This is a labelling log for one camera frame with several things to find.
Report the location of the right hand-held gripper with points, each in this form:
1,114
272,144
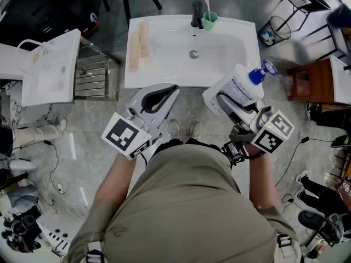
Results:
274,133

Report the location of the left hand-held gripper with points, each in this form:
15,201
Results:
124,136

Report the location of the white bottle with blue pump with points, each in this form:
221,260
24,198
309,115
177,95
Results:
238,77

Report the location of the person's right forearm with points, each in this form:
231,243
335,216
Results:
261,179

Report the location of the person's left forearm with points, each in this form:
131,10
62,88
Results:
115,179

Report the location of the person's left shoe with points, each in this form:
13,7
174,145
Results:
172,129

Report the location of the person's shoe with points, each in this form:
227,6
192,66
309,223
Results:
196,130
172,129

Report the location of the person's black shorts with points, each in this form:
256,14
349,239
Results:
170,144

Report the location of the black waist device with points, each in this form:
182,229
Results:
233,152

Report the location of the person's right shoe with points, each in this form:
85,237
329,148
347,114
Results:
196,130

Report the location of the metal sink drain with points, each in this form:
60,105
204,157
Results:
193,54

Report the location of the white ceramic sink basin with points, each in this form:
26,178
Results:
219,45

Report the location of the steel rack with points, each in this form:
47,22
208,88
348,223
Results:
91,75

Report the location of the brown wooden stool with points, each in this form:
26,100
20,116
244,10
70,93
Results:
315,78

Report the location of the green cup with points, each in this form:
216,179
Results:
210,23

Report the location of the black faucet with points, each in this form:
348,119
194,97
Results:
197,12

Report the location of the white toothbrush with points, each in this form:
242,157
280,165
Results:
208,5

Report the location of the white side cabinet top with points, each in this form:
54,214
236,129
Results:
55,75

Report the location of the person's olive shirt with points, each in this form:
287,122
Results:
186,207

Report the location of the black equipment case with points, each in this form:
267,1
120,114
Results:
41,12

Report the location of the white panel with holes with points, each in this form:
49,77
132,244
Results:
59,234

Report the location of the dark frame chair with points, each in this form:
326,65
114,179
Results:
336,23

